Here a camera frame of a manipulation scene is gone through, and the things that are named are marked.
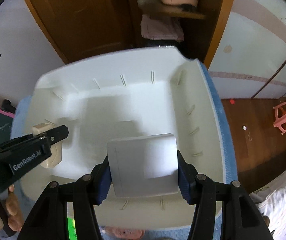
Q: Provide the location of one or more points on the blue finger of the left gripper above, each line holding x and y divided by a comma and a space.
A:
57, 134

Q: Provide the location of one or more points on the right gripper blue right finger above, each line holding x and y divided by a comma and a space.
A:
187, 180

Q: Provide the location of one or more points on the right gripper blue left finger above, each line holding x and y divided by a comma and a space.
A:
102, 180

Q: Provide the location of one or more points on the beige small block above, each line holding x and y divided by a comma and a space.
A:
56, 150

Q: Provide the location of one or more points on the white square power adapter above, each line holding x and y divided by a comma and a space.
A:
144, 166

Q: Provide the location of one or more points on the pink correction tape dispenser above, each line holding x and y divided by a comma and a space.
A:
124, 233

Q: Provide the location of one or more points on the colourful rubiks cube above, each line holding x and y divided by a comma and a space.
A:
71, 229

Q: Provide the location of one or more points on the person left hand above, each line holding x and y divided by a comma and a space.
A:
13, 212

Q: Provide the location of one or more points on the blue fuzzy table cloth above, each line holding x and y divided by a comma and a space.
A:
230, 167

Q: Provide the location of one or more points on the white plastic storage bin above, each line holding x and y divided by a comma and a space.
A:
130, 93

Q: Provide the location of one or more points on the white dotted bedding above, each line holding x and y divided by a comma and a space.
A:
271, 202

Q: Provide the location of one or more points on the pink plastic stool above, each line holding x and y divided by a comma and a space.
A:
280, 117

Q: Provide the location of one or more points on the brown wooden door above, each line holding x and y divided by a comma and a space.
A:
78, 29

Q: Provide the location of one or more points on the folded pink cloth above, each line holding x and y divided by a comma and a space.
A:
166, 28

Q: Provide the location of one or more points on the wooden corner shelf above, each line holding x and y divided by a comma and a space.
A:
203, 25

